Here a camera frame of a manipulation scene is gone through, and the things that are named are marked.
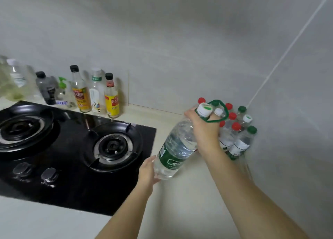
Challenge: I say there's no person's left hand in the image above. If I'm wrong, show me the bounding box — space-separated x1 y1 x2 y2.
137 156 161 194

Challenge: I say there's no person's right hand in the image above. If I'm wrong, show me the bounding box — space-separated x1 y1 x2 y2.
184 108 221 153

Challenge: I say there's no large green-label water bottle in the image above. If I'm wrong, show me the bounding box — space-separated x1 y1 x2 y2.
154 100 229 180

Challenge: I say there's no person's left forearm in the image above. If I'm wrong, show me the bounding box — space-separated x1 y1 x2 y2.
95 185 154 239

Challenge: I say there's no person's right forearm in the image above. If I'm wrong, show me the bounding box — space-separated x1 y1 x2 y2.
200 143 310 239

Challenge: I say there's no small black stove burner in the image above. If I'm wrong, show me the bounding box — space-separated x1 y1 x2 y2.
82 122 143 173

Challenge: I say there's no cluster of small water bottles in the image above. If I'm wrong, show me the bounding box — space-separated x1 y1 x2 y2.
194 97 258 161

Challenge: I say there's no short black-cap yellow-label bottle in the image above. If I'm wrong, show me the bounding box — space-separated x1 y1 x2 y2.
104 72 121 119

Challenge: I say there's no black glass gas stove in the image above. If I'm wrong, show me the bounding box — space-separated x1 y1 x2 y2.
0 100 157 216

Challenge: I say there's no clear white-cap green-label bottle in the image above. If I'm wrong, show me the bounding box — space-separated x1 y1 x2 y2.
89 68 107 114

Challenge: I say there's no tall black-cap orange-label bottle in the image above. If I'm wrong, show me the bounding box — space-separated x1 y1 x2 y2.
69 65 92 113

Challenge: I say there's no silver stove knob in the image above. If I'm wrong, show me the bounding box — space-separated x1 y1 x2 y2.
41 167 59 188
12 162 33 180

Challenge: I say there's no clear green-pump dispenser bottle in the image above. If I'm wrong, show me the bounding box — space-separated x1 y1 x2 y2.
56 76 76 108

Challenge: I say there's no dark grey sauce bottle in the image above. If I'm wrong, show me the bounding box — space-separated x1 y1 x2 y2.
35 71 58 105

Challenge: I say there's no large black stove burner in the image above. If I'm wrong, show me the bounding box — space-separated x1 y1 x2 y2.
0 105 61 154

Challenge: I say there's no large yellowish oil jug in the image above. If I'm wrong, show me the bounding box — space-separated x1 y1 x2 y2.
0 55 25 102

